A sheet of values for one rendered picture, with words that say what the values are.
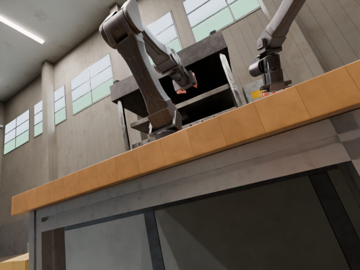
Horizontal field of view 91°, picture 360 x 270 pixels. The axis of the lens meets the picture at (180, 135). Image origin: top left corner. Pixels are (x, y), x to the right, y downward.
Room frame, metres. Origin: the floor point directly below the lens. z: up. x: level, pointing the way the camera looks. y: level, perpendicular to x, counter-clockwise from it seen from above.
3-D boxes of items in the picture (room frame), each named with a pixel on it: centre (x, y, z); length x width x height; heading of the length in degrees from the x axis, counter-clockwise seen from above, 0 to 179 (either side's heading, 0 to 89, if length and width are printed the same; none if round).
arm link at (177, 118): (0.46, 0.03, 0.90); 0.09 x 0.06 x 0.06; 68
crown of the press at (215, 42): (1.91, -0.11, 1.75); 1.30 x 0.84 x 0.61; 72
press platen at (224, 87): (1.97, -0.12, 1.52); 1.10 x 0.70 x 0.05; 72
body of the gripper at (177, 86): (0.71, -0.07, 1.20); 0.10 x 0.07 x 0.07; 67
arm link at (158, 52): (0.46, 0.03, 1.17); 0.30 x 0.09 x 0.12; 158
